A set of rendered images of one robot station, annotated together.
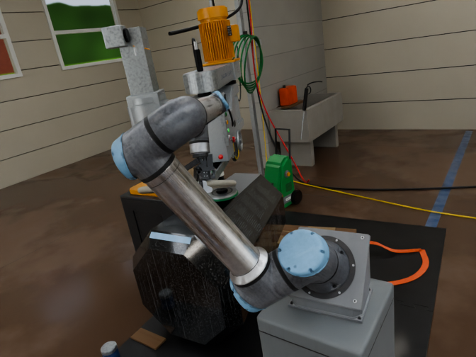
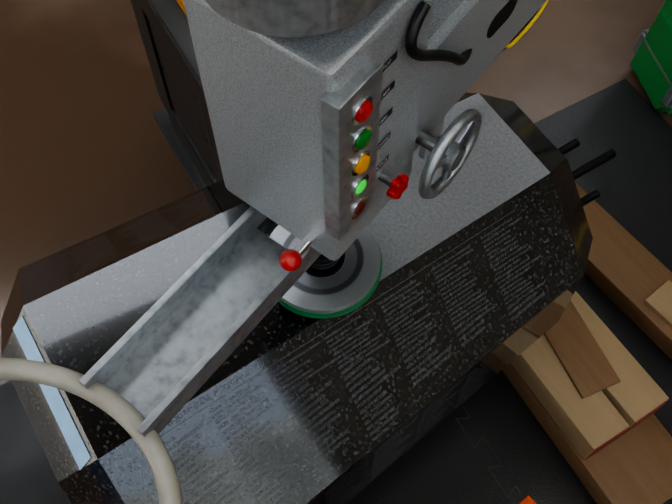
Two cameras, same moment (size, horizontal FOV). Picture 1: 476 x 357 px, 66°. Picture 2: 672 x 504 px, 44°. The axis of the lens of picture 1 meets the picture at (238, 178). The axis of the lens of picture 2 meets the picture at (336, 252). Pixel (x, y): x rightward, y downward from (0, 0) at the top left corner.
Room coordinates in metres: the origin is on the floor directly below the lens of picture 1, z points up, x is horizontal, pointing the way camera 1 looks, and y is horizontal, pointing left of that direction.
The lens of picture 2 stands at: (1.77, -0.22, 2.20)
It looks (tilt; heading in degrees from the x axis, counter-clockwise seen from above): 61 degrees down; 27
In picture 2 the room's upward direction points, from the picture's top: 1 degrees counter-clockwise
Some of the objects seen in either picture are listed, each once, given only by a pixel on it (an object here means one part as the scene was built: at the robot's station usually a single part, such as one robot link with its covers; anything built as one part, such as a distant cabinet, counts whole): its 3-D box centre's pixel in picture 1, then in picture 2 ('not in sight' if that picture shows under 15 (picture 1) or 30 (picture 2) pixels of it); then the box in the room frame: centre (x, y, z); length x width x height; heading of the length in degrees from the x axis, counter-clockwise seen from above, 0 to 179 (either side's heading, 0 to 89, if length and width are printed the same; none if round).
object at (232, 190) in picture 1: (222, 192); (321, 258); (2.40, 0.12, 0.87); 0.21 x 0.21 x 0.01
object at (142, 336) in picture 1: (148, 338); not in sight; (2.07, 0.79, 0.02); 0.25 x 0.10 x 0.01; 54
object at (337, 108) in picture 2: (224, 122); (350, 157); (2.31, 0.03, 1.37); 0.08 x 0.03 x 0.28; 168
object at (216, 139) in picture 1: (213, 127); (350, 66); (2.48, 0.11, 1.32); 0.36 x 0.22 x 0.45; 168
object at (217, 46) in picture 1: (217, 35); not in sight; (3.04, -0.02, 1.89); 0.31 x 0.28 x 0.40; 78
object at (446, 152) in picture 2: (234, 141); (430, 143); (2.49, -0.02, 1.19); 0.15 x 0.10 x 0.15; 168
